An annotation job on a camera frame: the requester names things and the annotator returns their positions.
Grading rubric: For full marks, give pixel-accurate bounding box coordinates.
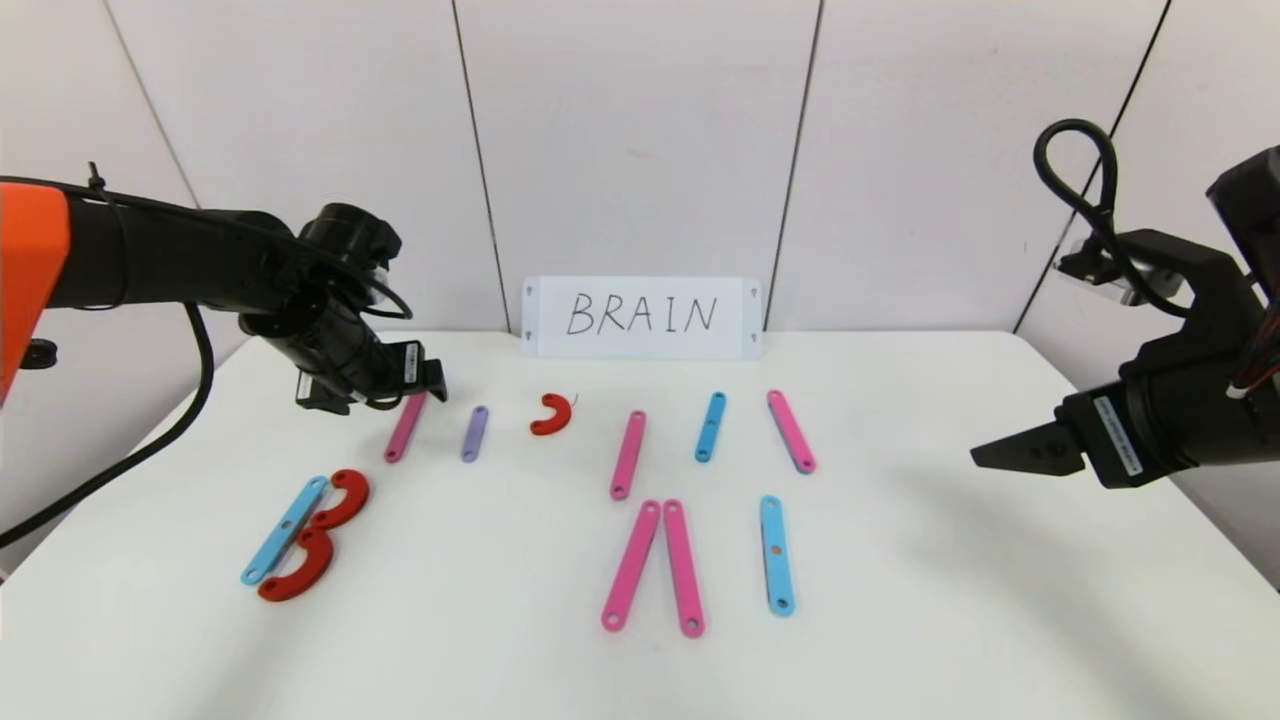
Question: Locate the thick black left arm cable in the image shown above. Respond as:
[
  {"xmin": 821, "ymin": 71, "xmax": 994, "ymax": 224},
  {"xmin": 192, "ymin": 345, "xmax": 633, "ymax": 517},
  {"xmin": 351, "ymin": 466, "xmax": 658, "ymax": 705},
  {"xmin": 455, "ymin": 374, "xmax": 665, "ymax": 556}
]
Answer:
[{"xmin": 0, "ymin": 300, "xmax": 216, "ymax": 549}]

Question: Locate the large red arc piece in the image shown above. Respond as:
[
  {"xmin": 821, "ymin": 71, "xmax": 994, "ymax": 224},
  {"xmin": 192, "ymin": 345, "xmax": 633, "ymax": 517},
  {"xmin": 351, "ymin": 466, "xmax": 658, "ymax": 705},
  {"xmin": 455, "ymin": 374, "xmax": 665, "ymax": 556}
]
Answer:
[
  {"xmin": 258, "ymin": 527, "xmax": 337, "ymax": 602},
  {"xmin": 312, "ymin": 469, "xmax": 372, "ymax": 531}
]

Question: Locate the small red arc piece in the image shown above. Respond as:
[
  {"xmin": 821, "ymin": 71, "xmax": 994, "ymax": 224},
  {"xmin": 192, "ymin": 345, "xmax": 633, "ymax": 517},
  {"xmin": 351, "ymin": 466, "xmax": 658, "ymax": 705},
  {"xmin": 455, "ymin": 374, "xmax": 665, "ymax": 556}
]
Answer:
[{"xmin": 529, "ymin": 393, "xmax": 575, "ymax": 438}]

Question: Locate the blue bar with orange hole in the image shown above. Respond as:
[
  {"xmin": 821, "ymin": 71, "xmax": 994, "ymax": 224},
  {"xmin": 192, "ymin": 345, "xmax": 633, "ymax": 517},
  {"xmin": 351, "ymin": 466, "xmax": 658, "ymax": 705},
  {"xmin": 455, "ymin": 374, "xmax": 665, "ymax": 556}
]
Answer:
[{"xmin": 757, "ymin": 494, "xmax": 796, "ymax": 617}]

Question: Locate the looped black right arm cable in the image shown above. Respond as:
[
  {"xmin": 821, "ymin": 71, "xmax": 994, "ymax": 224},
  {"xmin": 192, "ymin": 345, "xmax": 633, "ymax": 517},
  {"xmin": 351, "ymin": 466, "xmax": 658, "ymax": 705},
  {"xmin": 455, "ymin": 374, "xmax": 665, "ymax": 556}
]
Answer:
[{"xmin": 1033, "ymin": 118, "xmax": 1191, "ymax": 319}]

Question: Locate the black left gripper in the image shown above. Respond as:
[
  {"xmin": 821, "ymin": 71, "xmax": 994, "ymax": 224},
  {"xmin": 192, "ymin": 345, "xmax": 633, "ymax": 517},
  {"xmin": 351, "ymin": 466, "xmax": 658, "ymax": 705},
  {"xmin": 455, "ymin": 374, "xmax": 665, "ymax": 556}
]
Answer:
[{"xmin": 322, "ymin": 300, "xmax": 449, "ymax": 410}]

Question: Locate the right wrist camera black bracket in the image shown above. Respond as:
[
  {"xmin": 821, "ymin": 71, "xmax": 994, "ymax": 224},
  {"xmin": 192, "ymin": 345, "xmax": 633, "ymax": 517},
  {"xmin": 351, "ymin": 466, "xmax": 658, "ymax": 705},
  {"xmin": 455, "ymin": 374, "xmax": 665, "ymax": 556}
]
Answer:
[{"xmin": 1055, "ymin": 228, "xmax": 1251, "ymax": 306}]

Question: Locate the pink bar with holes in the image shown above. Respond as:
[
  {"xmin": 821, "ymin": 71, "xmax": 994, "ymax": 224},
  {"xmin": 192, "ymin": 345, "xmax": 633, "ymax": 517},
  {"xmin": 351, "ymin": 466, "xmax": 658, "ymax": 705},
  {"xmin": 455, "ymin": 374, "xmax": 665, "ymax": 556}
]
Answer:
[
  {"xmin": 661, "ymin": 498, "xmax": 706, "ymax": 638},
  {"xmin": 600, "ymin": 499, "xmax": 663, "ymax": 633},
  {"xmin": 765, "ymin": 389, "xmax": 817, "ymax": 475},
  {"xmin": 609, "ymin": 410, "xmax": 648, "ymax": 501},
  {"xmin": 384, "ymin": 392, "xmax": 429, "ymax": 465}
]

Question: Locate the short blue flat bar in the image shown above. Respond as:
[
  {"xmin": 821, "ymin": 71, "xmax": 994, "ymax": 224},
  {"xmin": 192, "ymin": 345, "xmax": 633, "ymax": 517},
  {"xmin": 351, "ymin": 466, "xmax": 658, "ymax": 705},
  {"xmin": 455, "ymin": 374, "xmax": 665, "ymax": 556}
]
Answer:
[{"xmin": 693, "ymin": 391, "xmax": 728, "ymax": 464}]

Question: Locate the long light blue flat bar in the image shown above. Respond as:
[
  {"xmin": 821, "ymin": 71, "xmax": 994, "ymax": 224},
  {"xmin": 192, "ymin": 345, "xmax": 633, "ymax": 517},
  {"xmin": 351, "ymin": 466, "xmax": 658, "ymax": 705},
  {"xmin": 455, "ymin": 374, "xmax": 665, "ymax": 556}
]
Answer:
[{"xmin": 241, "ymin": 475, "xmax": 332, "ymax": 587}]

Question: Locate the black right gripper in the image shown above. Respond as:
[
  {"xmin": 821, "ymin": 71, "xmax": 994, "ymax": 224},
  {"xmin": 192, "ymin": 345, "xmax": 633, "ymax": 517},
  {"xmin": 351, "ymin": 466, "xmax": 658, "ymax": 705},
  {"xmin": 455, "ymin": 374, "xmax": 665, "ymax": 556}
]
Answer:
[{"xmin": 970, "ymin": 366, "xmax": 1246, "ymax": 490}]

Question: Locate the white sign reading BRAIN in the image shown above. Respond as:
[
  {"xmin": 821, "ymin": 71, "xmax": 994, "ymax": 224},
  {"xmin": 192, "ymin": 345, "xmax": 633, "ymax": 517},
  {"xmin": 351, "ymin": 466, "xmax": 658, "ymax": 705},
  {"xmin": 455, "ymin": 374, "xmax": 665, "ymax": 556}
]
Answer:
[{"xmin": 520, "ymin": 277, "xmax": 763, "ymax": 361}]

